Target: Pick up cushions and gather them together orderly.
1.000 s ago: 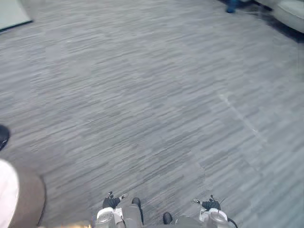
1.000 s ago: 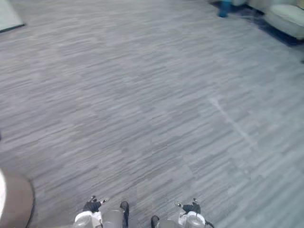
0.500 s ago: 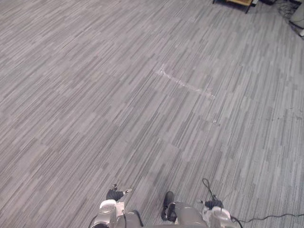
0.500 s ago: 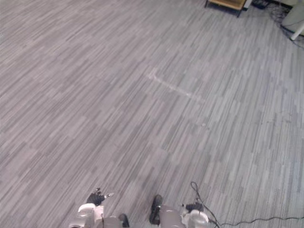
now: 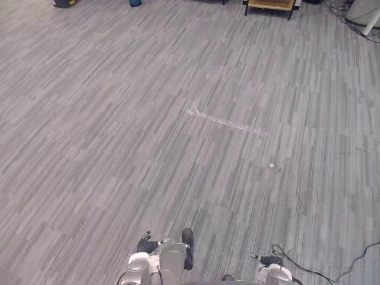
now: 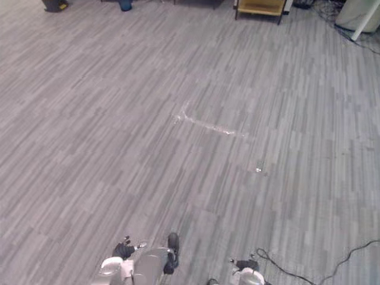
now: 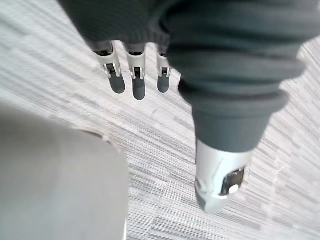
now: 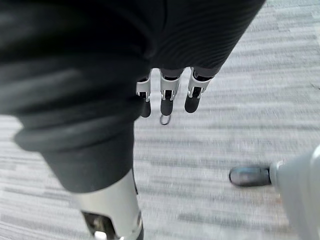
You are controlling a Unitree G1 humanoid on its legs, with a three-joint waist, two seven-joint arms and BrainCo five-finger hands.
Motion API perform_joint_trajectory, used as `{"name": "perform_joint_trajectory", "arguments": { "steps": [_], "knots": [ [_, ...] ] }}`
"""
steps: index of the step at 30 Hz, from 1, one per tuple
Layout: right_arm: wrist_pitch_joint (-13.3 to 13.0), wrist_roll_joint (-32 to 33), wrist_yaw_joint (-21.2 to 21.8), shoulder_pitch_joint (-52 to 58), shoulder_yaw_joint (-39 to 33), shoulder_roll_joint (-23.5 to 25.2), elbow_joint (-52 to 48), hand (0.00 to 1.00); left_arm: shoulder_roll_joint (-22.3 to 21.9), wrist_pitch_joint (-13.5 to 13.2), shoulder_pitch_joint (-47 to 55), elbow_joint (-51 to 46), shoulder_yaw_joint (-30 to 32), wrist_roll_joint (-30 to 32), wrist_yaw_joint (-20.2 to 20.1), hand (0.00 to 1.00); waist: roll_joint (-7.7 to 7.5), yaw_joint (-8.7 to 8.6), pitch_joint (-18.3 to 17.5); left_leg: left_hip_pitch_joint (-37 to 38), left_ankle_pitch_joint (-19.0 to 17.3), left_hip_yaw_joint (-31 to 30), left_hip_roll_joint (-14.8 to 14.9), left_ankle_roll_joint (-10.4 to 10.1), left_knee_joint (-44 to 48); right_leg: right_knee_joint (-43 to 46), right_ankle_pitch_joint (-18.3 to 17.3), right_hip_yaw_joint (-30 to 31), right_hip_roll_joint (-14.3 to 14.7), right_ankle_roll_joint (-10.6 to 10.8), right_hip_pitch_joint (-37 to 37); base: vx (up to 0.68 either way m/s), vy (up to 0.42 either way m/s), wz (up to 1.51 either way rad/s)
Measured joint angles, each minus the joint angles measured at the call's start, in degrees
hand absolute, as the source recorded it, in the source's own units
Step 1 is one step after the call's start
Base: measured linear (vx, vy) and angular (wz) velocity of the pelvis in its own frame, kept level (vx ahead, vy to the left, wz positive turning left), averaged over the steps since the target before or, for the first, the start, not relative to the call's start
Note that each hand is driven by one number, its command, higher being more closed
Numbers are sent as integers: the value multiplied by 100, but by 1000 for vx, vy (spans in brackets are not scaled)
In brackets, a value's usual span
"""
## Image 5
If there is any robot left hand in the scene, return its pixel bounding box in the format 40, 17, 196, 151
136, 230, 171, 254

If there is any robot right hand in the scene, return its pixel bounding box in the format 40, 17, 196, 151
251, 254, 285, 268

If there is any robot silver leg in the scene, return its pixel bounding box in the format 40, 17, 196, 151
158, 242, 191, 285

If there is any clear tape strip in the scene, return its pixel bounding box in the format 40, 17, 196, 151
186, 103, 268, 137

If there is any dark box yellow mark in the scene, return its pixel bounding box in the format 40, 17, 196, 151
52, 0, 78, 9

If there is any white furniture piece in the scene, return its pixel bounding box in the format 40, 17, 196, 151
345, 0, 380, 36

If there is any black floor cable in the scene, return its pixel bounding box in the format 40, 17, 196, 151
271, 240, 380, 284

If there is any black cable bundle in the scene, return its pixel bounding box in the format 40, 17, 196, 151
322, 0, 380, 44

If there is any wooden shelf black frame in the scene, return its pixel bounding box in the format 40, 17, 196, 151
244, 0, 297, 21

